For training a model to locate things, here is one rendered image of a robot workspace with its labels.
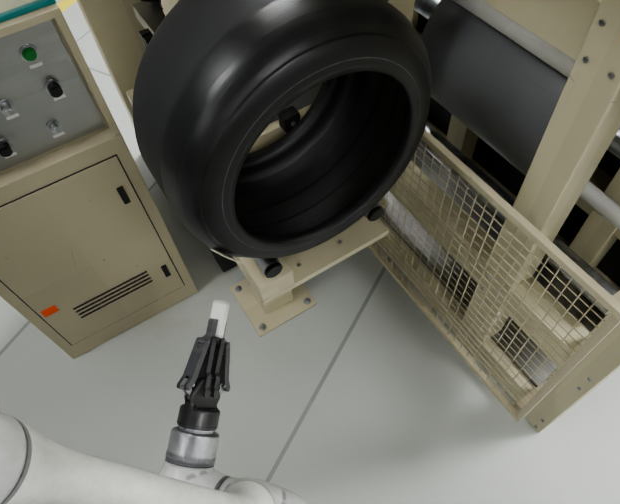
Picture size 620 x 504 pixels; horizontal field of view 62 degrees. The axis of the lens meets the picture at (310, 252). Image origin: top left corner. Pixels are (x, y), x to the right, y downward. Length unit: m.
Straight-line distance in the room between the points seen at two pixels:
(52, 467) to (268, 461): 1.32
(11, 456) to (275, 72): 0.57
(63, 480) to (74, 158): 1.03
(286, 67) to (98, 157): 0.89
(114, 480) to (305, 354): 1.37
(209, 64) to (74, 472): 0.57
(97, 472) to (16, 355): 1.70
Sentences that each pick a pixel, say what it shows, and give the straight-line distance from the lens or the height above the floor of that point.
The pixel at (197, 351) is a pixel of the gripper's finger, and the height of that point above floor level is 1.00.
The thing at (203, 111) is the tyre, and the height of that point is 1.37.
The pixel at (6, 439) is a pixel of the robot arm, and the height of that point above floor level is 1.38.
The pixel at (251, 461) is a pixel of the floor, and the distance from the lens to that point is 1.94.
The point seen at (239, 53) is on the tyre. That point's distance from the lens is 0.80.
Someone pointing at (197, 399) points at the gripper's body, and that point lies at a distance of 0.99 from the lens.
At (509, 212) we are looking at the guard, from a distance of 1.16.
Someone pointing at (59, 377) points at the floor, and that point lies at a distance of 2.28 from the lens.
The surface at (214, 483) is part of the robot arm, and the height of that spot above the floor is 0.92.
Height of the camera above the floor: 1.88
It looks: 56 degrees down
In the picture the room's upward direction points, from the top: 6 degrees counter-clockwise
